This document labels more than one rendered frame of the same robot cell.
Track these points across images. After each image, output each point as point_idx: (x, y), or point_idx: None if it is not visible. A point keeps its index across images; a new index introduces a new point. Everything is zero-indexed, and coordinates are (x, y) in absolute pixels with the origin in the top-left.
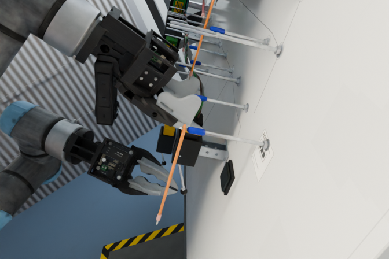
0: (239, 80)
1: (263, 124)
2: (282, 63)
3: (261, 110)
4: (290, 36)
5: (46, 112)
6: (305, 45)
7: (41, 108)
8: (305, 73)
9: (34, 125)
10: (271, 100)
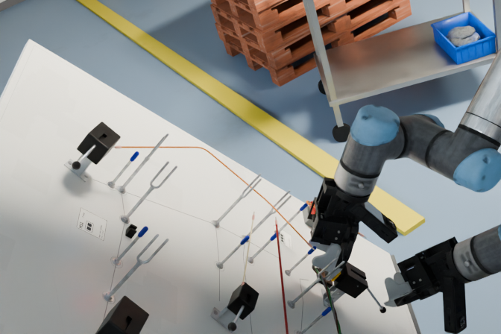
0: (288, 301)
1: (276, 243)
2: (247, 233)
3: (273, 248)
4: (235, 230)
5: (487, 243)
6: (232, 213)
7: (497, 244)
8: (239, 209)
9: (487, 229)
10: (264, 238)
